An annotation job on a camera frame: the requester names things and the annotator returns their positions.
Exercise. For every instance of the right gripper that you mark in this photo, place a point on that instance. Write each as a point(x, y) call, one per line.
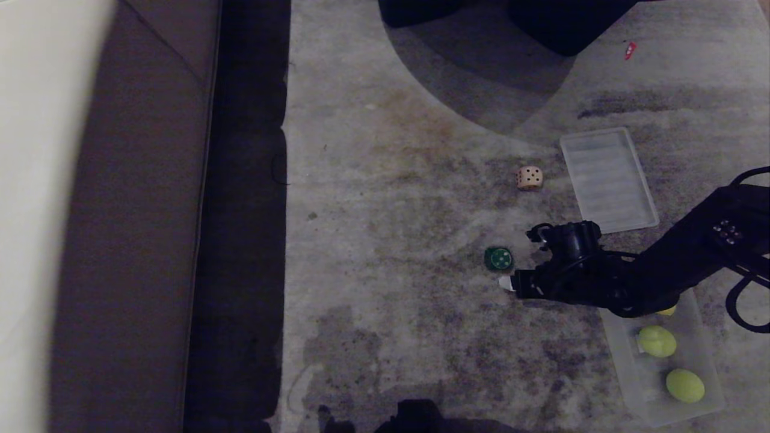
point(559, 284)

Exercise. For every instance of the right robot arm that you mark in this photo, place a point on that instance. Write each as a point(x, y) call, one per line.
point(680, 258)

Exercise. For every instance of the yellow tennis ball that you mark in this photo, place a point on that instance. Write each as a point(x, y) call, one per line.
point(668, 311)

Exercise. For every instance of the clear plastic box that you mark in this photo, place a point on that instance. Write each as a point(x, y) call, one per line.
point(649, 397)

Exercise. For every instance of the green die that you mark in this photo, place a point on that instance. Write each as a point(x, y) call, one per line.
point(498, 258)

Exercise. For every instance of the beige wooden die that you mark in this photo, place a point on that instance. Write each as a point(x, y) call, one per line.
point(529, 177)

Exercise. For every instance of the grey patterned rug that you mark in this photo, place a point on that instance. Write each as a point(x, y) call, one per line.
point(421, 210)

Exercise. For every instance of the clear plastic lid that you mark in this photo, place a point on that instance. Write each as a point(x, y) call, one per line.
point(607, 180)

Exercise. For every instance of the upper yellow-green egg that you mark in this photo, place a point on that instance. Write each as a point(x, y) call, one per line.
point(657, 341)

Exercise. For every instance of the yellow-green egg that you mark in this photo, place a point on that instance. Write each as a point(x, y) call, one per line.
point(657, 341)
point(684, 385)

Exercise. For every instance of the lower yellow-green egg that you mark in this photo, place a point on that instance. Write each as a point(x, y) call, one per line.
point(684, 385)

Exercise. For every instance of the small red wrapper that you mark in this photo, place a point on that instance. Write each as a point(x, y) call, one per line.
point(630, 50)

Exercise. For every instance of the black furniture piece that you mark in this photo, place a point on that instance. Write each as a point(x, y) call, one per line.
point(421, 11)
point(565, 24)

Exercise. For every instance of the brown sofa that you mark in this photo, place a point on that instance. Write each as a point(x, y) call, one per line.
point(138, 228)

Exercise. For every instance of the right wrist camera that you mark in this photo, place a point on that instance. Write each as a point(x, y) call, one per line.
point(571, 239)

